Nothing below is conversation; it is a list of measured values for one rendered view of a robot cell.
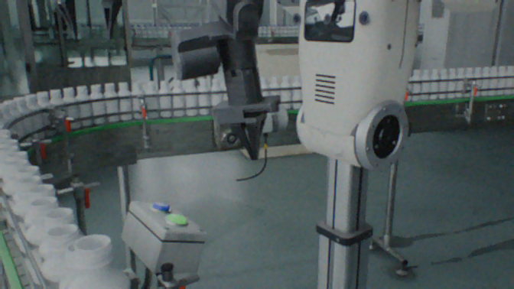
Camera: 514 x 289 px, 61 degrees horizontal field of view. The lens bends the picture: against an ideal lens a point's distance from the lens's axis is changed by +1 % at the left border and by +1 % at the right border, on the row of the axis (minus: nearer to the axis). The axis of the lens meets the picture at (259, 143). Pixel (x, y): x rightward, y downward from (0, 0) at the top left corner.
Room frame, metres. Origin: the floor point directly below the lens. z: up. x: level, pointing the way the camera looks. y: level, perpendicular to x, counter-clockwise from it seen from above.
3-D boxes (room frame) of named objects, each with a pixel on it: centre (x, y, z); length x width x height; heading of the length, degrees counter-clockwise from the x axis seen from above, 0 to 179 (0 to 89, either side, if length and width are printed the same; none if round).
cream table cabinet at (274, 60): (4.86, -0.30, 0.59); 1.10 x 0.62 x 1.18; 109
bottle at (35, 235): (0.60, 0.32, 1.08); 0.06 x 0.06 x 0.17
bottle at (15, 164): (0.78, 0.46, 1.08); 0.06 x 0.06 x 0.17
